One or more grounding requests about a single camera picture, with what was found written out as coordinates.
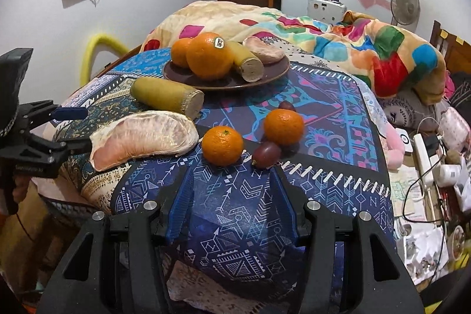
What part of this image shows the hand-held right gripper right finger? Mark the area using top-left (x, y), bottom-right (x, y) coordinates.
top-left (270, 168), bottom-right (424, 314)

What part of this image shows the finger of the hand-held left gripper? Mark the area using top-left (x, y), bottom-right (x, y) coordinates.
top-left (18, 100), bottom-right (89, 132)
top-left (15, 132), bottom-right (93, 175)

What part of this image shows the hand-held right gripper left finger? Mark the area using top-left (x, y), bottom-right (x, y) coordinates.
top-left (44, 164), bottom-right (195, 314)

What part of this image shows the large peeled pomelo segment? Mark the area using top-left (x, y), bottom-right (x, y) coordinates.
top-left (89, 110), bottom-right (200, 172)

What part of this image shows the blue patterned cloth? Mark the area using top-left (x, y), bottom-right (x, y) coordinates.
top-left (107, 48), bottom-right (396, 294)

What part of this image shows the dark red grape front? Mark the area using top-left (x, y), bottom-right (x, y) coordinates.
top-left (251, 142), bottom-right (282, 168)

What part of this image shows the teal gold paisley cloth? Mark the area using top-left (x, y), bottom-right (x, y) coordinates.
top-left (43, 73), bottom-right (201, 215)

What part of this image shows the yellow foam tube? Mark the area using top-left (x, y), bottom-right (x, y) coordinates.
top-left (79, 34), bottom-right (129, 84)

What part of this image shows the mandarin with green stem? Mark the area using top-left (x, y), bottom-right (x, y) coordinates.
top-left (202, 126), bottom-right (244, 167)

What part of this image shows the plain mandarin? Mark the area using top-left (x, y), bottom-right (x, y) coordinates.
top-left (264, 109), bottom-right (305, 147)

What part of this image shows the long yellow-green sugarcane piece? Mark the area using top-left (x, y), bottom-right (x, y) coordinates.
top-left (130, 77), bottom-right (205, 117)

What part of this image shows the printed paper sheet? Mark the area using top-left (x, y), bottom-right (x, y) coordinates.
top-left (388, 165), bottom-right (429, 222)

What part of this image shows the small orange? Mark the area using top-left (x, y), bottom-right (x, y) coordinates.
top-left (170, 37), bottom-right (195, 69)

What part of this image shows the pink plush toy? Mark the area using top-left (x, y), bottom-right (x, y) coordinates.
top-left (383, 124), bottom-right (414, 169)

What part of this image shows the dark brown plate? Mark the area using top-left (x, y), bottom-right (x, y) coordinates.
top-left (162, 51), bottom-right (291, 91)

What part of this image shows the short yellow sugarcane piece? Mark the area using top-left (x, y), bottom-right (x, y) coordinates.
top-left (224, 41), bottom-right (265, 84)

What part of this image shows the white power strip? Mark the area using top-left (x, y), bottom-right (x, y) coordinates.
top-left (413, 134), bottom-right (435, 187)

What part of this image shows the large orange with sticker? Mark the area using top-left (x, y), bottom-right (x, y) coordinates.
top-left (186, 31), bottom-right (235, 81)

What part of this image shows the grey patterned pillow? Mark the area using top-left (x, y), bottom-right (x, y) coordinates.
top-left (378, 89), bottom-right (447, 132)

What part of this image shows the small peeled pomelo segment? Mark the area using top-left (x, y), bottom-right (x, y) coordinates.
top-left (242, 36), bottom-right (285, 65)

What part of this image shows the colourful patchwork blanket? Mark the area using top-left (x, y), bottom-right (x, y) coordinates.
top-left (141, 1), bottom-right (449, 106)

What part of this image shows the white portable radio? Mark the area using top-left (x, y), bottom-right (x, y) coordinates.
top-left (307, 0), bottom-right (348, 21)

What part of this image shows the wooden chair back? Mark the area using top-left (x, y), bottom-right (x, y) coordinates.
top-left (429, 20), bottom-right (471, 74)

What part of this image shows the standing electric fan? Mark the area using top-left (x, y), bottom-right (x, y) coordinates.
top-left (389, 0), bottom-right (421, 28)

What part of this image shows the black cable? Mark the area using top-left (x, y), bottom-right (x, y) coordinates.
top-left (401, 116), bottom-right (447, 219)

